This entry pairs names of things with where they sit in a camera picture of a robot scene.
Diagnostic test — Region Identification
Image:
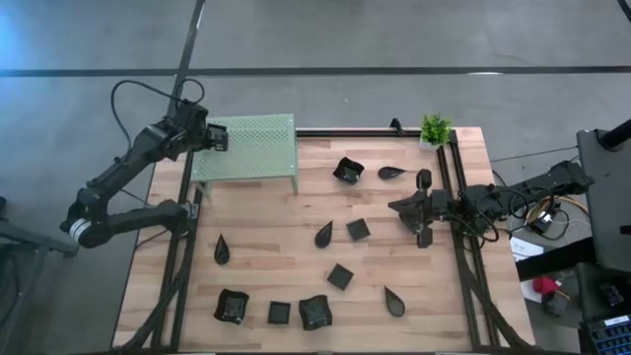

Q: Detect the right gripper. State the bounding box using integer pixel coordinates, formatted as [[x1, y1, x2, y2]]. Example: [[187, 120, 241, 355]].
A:
[[387, 168, 453, 249]]

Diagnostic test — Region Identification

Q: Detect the black wavy square bowl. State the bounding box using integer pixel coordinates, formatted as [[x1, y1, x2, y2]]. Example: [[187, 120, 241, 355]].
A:
[[331, 156, 366, 186], [298, 294, 333, 331], [213, 288, 250, 325]]

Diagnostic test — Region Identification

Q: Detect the green perforated metal shelf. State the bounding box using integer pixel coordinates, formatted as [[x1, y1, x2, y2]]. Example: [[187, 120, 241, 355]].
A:
[[189, 112, 301, 197]]

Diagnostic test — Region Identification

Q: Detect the small potted green plant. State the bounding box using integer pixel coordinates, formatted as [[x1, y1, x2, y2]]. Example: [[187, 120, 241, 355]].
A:
[[418, 112, 454, 152]]

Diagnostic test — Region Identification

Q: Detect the white paper sheet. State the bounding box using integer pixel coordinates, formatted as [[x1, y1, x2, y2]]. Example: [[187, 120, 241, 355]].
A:
[[509, 235, 545, 262]]

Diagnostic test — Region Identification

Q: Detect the small power supply box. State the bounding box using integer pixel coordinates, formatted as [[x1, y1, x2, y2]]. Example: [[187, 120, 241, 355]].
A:
[[526, 209, 561, 236]]

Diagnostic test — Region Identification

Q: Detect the red cloth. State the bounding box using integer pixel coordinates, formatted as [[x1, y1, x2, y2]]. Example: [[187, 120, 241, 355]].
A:
[[531, 275, 561, 296]]

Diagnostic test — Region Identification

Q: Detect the dark grey cloth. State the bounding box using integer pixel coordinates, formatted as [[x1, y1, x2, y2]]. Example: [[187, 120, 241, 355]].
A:
[[541, 293, 569, 319]]

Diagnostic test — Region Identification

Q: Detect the black metal stand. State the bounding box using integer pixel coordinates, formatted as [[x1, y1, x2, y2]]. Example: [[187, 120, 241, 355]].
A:
[[0, 195, 80, 355]]

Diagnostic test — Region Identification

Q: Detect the dark grey box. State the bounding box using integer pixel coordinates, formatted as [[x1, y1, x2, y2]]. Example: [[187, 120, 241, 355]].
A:
[[575, 261, 631, 321]]

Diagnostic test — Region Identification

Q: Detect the grey flat panel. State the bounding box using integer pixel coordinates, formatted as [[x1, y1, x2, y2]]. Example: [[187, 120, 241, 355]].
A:
[[576, 126, 631, 275]]

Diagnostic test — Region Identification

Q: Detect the black pole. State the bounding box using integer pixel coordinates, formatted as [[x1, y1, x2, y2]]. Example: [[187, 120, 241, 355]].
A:
[[596, 117, 631, 152]]

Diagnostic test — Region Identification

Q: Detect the parts organizer box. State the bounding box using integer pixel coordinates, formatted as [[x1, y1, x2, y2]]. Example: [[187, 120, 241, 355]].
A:
[[577, 314, 631, 355]]

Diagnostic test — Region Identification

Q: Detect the black aluminium table frame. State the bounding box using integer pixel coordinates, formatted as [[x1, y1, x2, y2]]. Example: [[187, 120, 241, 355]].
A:
[[110, 126, 536, 354]]

